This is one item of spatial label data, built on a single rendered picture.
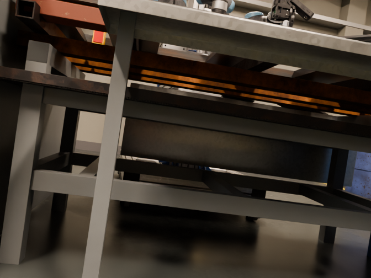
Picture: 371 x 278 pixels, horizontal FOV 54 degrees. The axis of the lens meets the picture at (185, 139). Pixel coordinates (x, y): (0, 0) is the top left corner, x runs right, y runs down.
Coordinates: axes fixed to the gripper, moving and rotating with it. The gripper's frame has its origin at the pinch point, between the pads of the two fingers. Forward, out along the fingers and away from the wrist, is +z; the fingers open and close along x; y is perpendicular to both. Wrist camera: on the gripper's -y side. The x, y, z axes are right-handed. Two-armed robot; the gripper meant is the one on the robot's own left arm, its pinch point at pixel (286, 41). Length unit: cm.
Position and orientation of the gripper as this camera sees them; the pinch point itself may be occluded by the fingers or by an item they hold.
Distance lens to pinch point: 166.8
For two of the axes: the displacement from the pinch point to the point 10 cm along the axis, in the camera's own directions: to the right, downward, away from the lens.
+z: -1.5, 9.9, 0.1
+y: -9.8, -1.5, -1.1
